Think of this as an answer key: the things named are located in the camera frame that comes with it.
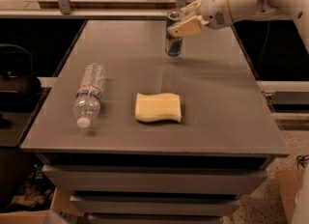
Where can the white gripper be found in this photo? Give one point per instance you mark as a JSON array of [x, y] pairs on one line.
[[213, 10]]

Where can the red bull can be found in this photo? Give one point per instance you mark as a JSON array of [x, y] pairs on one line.
[[173, 45]]

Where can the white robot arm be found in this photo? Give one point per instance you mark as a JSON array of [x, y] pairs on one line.
[[260, 10]]

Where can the clear plastic water bottle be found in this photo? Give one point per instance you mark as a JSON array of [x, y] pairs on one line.
[[89, 95]]

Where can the yellow sponge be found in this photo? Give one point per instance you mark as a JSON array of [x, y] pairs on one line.
[[158, 107]]

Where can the grey drawer cabinet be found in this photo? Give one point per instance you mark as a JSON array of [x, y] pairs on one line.
[[123, 171]]

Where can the black chair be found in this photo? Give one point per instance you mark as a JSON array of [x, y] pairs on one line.
[[19, 86]]

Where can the cardboard box right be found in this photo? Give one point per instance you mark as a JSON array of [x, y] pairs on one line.
[[289, 182]]

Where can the cardboard box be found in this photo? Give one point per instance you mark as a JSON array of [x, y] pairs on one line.
[[62, 211], [289, 182]]

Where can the cardboard box left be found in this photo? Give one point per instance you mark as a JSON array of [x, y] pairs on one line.
[[62, 211]]

